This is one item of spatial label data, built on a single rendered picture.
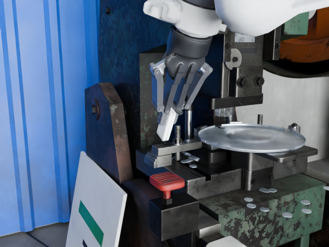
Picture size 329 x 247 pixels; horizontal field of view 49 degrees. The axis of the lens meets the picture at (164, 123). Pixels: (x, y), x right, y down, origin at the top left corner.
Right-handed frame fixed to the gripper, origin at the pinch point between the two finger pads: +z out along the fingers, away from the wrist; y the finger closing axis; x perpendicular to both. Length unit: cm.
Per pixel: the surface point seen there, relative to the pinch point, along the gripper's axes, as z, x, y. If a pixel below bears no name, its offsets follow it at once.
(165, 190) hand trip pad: 10.3, -8.8, -1.8
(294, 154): 5.8, -9.6, 31.9
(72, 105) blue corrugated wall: 75, 114, 17
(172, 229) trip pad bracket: 18.6, -12.5, 0.0
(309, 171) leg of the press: 24, -2, 57
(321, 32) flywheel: -10, 26, 69
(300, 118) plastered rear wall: 101, 108, 209
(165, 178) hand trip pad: 10.6, -5.3, -0.1
